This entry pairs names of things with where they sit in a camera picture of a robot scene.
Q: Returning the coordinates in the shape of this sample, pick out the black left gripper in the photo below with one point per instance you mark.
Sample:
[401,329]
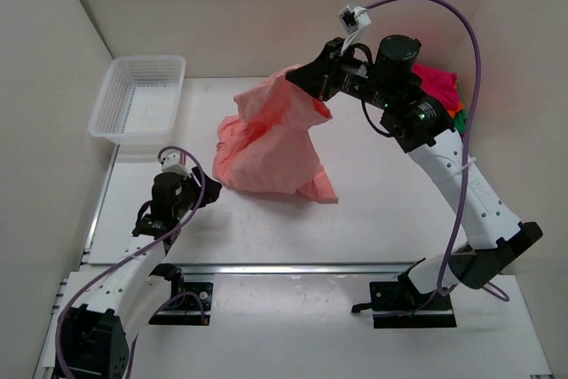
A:
[197,188]

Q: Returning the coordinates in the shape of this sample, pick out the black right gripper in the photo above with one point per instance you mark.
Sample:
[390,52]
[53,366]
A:
[327,70]

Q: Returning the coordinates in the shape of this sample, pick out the salmon pink t-shirt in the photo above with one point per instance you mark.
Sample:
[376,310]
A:
[266,147]

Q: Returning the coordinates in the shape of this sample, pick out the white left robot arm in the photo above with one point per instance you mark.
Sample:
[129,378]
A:
[98,329]

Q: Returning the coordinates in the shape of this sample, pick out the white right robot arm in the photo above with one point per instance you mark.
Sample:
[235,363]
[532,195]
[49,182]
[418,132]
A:
[425,131]

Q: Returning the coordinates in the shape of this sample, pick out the white perforated plastic basket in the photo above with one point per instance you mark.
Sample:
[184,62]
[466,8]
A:
[138,101]

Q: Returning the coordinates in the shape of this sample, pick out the folded magenta t-shirt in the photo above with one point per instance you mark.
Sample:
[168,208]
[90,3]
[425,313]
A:
[439,84]

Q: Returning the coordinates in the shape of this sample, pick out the folded orange t-shirt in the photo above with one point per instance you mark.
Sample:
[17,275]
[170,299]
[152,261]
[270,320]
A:
[454,110]

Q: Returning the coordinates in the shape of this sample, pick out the folded green t-shirt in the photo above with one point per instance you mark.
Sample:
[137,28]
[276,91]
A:
[460,121]

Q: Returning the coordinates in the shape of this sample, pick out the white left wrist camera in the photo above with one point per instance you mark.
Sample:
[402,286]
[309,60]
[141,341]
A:
[175,162]

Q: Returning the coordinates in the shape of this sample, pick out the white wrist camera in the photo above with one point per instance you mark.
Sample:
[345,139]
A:
[175,162]
[355,21]

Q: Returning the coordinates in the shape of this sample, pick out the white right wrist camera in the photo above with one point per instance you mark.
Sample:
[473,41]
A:
[355,21]

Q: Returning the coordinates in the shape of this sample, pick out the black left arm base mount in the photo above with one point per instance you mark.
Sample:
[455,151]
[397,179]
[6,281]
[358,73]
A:
[192,309]

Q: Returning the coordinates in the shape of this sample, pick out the aluminium table rail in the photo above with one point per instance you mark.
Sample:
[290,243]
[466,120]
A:
[386,227]

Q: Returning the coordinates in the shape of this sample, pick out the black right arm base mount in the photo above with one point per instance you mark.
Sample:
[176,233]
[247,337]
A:
[393,306]

